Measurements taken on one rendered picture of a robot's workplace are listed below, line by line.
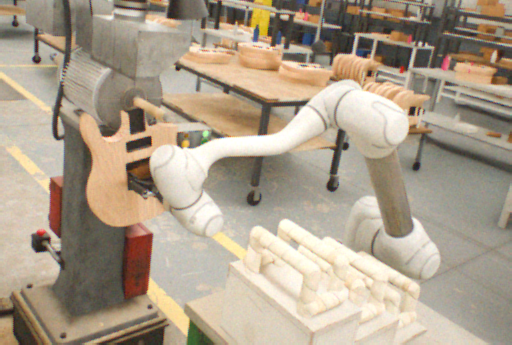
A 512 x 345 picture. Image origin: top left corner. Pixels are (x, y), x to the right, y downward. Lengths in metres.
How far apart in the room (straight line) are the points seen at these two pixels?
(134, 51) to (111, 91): 0.33
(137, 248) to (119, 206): 0.56
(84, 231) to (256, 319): 1.16
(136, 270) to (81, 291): 0.24
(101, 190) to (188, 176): 0.43
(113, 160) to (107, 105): 0.22
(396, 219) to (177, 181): 0.78
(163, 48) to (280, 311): 0.83
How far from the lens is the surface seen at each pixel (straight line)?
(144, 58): 1.54
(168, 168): 1.36
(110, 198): 1.77
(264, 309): 1.15
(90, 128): 1.65
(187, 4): 1.70
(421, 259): 1.91
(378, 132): 1.51
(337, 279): 1.11
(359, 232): 2.05
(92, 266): 2.29
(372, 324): 1.27
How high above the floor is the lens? 1.72
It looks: 18 degrees down
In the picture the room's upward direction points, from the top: 9 degrees clockwise
